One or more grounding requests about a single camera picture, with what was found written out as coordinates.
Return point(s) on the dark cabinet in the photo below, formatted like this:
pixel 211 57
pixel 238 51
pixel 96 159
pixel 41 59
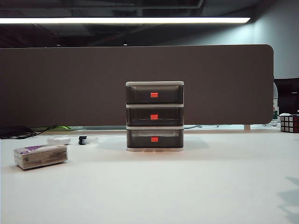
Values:
pixel 287 93

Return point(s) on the white plastic drawer cabinet frame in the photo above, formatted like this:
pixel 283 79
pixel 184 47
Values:
pixel 154 82

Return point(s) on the long ceiling light strip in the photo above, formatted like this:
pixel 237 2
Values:
pixel 116 20

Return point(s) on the black rubik's cube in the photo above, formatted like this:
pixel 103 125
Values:
pixel 288 123

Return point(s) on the white earbuds case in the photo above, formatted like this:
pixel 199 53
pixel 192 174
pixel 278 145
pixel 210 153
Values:
pixel 58 140

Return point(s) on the green object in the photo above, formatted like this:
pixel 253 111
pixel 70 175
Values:
pixel 63 128

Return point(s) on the small white plastic piece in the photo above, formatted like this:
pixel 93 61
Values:
pixel 92 140

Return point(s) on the clear bottle with green label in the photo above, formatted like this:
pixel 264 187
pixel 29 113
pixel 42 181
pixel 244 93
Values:
pixel 275 105

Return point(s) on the brown desk partition panel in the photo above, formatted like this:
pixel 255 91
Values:
pixel 70 81

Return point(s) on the purple white napkin pack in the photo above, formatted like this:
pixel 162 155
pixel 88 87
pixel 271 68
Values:
pixel 39 157

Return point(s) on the small black adapter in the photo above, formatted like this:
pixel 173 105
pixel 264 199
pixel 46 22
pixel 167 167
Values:
pixel 81 140

